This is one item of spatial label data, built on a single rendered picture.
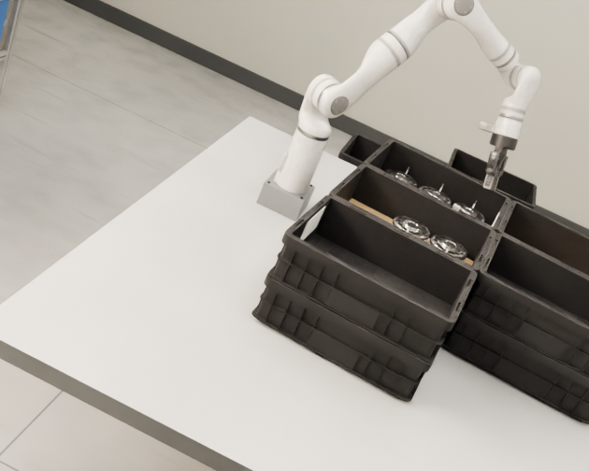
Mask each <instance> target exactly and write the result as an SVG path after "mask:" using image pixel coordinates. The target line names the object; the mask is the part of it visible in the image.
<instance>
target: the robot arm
mask: <svg viewBox="0 0 589 471"><path fill-rule="evenodd" d="M446 20H452V21H458V22H459V23H461V24H462V25H463V26H465V27H466V28H467V29H468V31H469V32H470V33H471V34H473V35H474V37H475V38H476V40H477V42H478V44H479V46H480V48H481V50H482V52H483V53H484V55H485V56H486V57H487V58H488V59H489V60H490V62H491V63H492V64H493V65H494V66H495V67H496V68H497V69H498V72H499V74H500V76H501V77H502V78H503V80H504V82H505V83H506V84H507V85H508V86H509V87H511V88H512V89H513V90H515V92H514V94H513V95H512V96H510V97H507V98H505V99H504V101H503V103H502V106H501V109H500V112H499V115H498V118H497V120H496V124H495V125H491V124H488V123H486V122H483V121H481V122H480V125H479V128H480V129H482V130H483V131H485V132H489V133H492V136H491V139H490V142H489V143H490V145H493V146H496V147H495V150H494V151H491V152H490V155H489V159H488V163H487V166H486V169H485V172H486V174H487V175H486V178H485V181H484V183H483V188H486V189H491V190H495V189H496V184H497V182H498V179H499V178H500V176H502V175H503V171H504V168H505V166H506V163H507V160H508V159H509V157H508V156H506V155H507V150H515V148H516V145H517V142H518V139H519V136H520V133H521V130H522V124H523V121H524V115H525V113H526V109H527V107H528V106H529V104H530V103H531V101H532V100H533V98H534V96H535V94H536V93H537V91H538V89H539V85H540V82H541V74H540V72H539V70H538V69H537V68H536V67H534V66H528V65H521V64H519V63H518V61H519V54H518V52H517V51H516V49H515V48H514V47H513V46H512V45H511V44H510V42H509V41H508V40H507V39H506V38H505V37H504V36H503V35H501V33H500V32H499V31H498V30H497V29H496V27H495V26H494V24H493V23H492V22H491V20H490V19H489V17H488V16H487V14H486V13H485V11H484V10H483V8H482V6H481V4H480V2H479V0H426V1H425V2H424V3H423V4H422V5H421V6H420V7H419V8H418V9H416V10H415V11H414V12H413V13H411V14H410V15H409V16H408V17H407V18H405V19H404V20H403V21H401V22H400V23H398V24H397V25H396V26H394V27H393V28H392V29H390V30H389V31H387V32H386V33H385V34H384V35H382V36H381V37H379V38H378V39H377V40H375V41H374V42H373V43H372V44H371V46H370V47H369V49H368V51H367V53H366V56H365V58H364V61H363V62H362V64H361V66H360V67H359V69H358V70H357V71H356V73H355V74H354V75H352V76H351V77H350V78H349V79H347V80H346V81H345V82H343V83H340V82H338V81H337V80H336V79H335V78H333V77H332V76H330V75H327V74H322V75H320V76H318V77H316V78H315V79H314V80H313V81H312V82H311V83H310V85H309V87H308V89H307V91H306V94H305V97H304V100H303V103H302V106H301V108H300V111H299V116H298V119H299V122H298V125H297V127H296V130H295V132H294V137H293V139H292V142H291V144H290V147H289V149H288V150H287V151H285V152H284V154H283V157H282V159H281V162H280V166H279V169H278V171H277V174H276V176H275V177H274V181H275V182H276V183H277V184H278V185H279V186H280V187H281V188H282V189H283V190H285V191H287V192H289V193H295V194H304V193H306V192H307V190H308V188H309V185H310V183H311V180H312V178H313V175H314V173H315V170H316V168H317V166H318V163H319V161H320V159H321V157H322V155H323V151H324V148H325V146H326V143H327V141H328V138H329V136H330V135H331V126H330V124H329V120H328V118H336V117H338V116H340V115H341V114H343V113H344V112H346V111H347V110H348V109H349V108H350V107H351V106H352V105H353V104H354V103H355V102H357V101H358V100H359V99H360V98H361V97H362V96H363V95H364V94H365V93H366V92H367V91H368V90H369V89H371V88H372V87H373V86H374V85H375V84H377V83H378V82H379V81H380V80H381V79H383V78H384V77H385V76H387V75H388V74H389V73H390V72H392V71H393V70H395V69H396V68H397V67H399V66H400V65H401V64H403V63H404V62H406V61H407V60H408V58H409V57H410V56H412V54H413V53H414V52H415V51H416V50H417V49H418V48H419V46H420V44H421V43H422V41H423V40H424V38H425V37H426V35H427V34H428V33H429V32H431V31H432V30H433V29H434V28H436V27H437V26H439V25H440V24H442V23H443V22H445V21H446ZM491 168H493V169H491ZM497 170H499V171H497Z"/></svg>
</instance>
